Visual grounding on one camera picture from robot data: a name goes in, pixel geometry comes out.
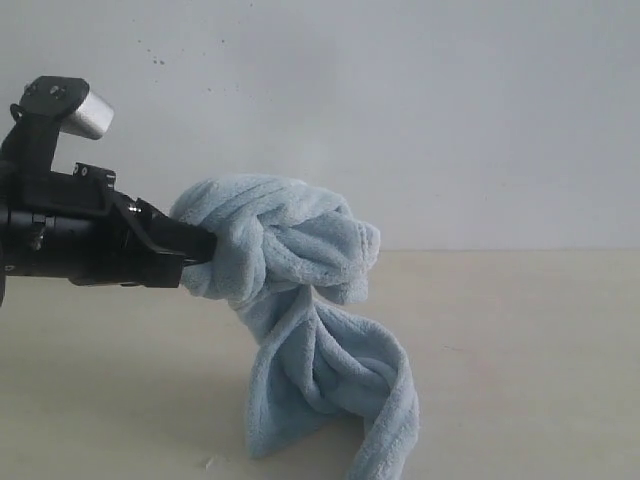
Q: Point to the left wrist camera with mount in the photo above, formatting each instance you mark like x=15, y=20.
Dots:
x=50, y=106

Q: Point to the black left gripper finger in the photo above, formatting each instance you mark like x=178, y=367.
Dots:
x=149, y=265
x=196, y=243

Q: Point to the light blue fluffy towel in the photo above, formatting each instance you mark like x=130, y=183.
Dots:
x=290, y=258

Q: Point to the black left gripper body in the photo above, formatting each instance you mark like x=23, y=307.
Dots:
x=75, y=227

